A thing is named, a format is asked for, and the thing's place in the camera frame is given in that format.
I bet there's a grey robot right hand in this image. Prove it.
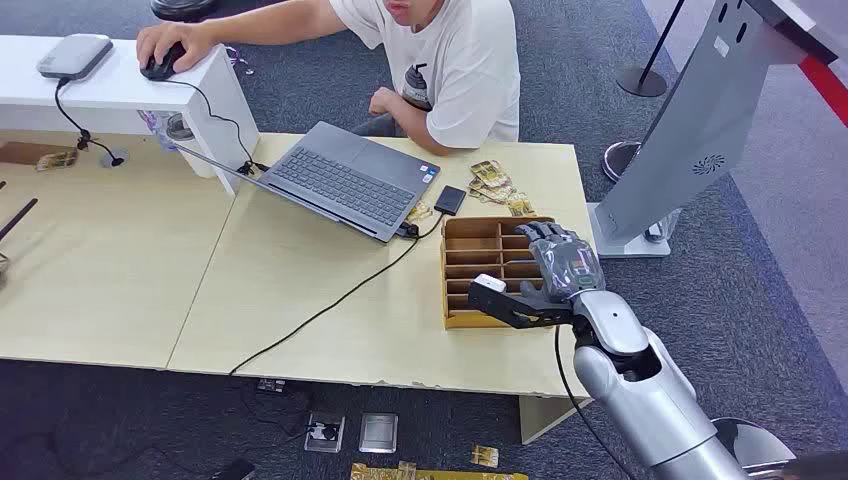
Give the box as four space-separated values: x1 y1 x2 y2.
514 221 607 305

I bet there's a person's right hand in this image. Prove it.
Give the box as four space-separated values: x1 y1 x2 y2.
135 21 217 74

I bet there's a person's left hand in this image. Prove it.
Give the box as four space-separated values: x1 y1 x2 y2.
368 87 402 117

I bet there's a black computer mouse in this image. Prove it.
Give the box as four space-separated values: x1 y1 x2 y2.
140 42 188 82

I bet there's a person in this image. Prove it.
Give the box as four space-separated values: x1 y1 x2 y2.
135 0 521 157

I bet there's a wooden slotted card holder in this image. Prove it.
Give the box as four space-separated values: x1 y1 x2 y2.
440 215 558 331

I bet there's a grey laptop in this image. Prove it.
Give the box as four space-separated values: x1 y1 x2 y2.
173 121 442 244

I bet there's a white desk shelf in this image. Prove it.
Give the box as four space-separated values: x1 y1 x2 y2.
0 34 261 198

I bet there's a printed plastic sheet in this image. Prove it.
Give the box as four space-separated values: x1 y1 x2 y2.
137 110 168 154

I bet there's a round stanchion base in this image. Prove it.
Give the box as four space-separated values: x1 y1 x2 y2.
601 140 643 183

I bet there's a grey flat box device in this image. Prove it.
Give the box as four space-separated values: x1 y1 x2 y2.
36 33 115 82

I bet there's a pale wooden table leg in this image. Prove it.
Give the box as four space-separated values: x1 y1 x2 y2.
518 396 594 445

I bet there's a grey kiosk stand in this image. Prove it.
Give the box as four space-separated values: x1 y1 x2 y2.
587 0 848 260

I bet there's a black stanchion pole with base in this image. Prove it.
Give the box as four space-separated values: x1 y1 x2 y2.
616 0 688 99

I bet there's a brown flat board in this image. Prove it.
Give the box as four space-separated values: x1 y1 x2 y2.
0 140 77 167

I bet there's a gold patterned strip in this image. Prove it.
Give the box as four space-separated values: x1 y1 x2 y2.
349 461 530 480

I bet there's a black rod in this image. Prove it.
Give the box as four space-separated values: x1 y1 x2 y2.
0 197 40 243

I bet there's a silver floor plate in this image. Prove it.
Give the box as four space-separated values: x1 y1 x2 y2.
358 412 399 455

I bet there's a silver floor socket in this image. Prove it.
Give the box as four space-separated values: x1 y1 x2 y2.
303 411 346 454

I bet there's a red barrier belt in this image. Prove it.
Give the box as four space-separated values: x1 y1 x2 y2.
798 56 848 127

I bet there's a black object on floor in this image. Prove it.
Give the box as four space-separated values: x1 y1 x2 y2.
210 458 256 480

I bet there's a purple lanyard with keys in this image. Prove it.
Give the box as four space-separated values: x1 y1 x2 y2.
223 44 255 76

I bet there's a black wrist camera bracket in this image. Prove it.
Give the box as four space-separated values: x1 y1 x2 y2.
467 281 578 331

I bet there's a black mouse cable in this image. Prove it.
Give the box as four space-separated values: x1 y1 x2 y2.
162 78 270 177

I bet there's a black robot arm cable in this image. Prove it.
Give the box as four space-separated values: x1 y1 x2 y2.
553 325 634 480

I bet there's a black device cable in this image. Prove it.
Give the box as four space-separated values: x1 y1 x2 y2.
54 78 127 167

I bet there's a long black laptop cable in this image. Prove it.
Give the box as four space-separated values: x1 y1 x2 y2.
228 213 446 377

